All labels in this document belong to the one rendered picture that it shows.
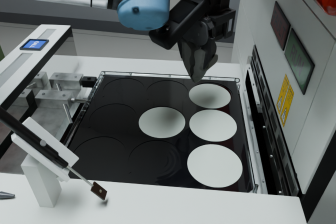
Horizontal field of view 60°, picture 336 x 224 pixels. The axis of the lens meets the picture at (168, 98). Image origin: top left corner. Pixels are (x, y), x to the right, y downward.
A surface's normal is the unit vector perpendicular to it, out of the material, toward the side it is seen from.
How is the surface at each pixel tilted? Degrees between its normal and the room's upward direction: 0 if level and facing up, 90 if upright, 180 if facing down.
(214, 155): 0
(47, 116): 0
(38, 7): 90
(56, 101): 90
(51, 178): 90
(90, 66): 0
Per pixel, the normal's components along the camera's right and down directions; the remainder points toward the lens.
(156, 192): 0.00, -0.80
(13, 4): -0.21, 0.59
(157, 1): 0.50, -0.08
